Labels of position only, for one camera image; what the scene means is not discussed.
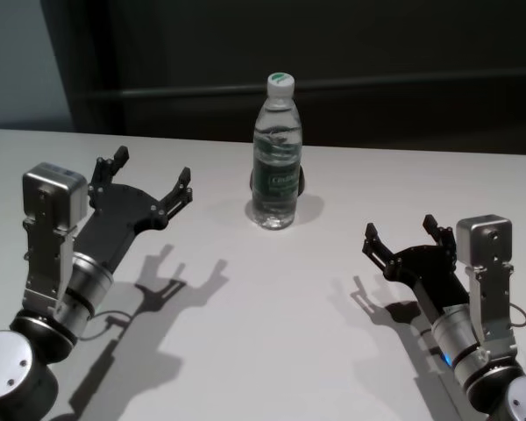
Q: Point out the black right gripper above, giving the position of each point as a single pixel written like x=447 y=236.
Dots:
x=429 y=267

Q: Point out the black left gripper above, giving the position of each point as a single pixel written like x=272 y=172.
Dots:
x=114 y=215

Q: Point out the clear water bottle green label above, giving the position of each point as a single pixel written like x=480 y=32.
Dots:
x=277 y=131

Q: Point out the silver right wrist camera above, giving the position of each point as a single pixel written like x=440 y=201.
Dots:
x=484 y=239

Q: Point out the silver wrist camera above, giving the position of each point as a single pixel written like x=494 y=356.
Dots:
x=52 y=193
x=484 y=239

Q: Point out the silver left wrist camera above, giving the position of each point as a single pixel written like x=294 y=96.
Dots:
x=52 y=193

